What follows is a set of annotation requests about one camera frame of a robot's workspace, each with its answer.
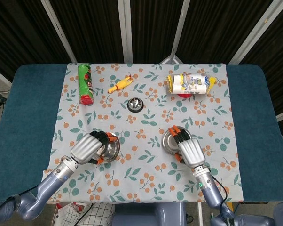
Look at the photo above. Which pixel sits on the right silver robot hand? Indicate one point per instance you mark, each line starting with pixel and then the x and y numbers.
pixel 192 151

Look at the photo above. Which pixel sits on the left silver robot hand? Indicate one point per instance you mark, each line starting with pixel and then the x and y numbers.
pixel 86 147

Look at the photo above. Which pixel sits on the stainless steel metal bowl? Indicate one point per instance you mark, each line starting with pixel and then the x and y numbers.
pixel 112 149
pixel 169 143

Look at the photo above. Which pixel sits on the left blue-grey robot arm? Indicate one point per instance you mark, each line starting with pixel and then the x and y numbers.
pixel 49 186

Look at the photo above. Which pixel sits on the floral printed tablecloth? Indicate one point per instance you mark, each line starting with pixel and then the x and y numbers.
pixel 143 117

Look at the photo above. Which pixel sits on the green chips can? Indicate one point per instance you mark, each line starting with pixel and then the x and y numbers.
pixel 85 82

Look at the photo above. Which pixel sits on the chrome call bell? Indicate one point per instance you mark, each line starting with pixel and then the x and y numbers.
pixel 135 104

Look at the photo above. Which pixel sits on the blue table cover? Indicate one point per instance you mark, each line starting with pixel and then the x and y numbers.
pixel 26 117

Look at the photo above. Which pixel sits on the white yellow snack bag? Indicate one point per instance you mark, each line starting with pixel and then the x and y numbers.
pixel 191 83

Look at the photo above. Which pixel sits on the white checkered bag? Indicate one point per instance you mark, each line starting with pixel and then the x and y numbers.
pixel 96 215

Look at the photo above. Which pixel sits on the yellow rubber chicken toy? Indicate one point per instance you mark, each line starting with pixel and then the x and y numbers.
pixel 119 85

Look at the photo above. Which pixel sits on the blue-grey robot torso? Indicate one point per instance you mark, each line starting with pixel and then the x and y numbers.
pixel 148 215

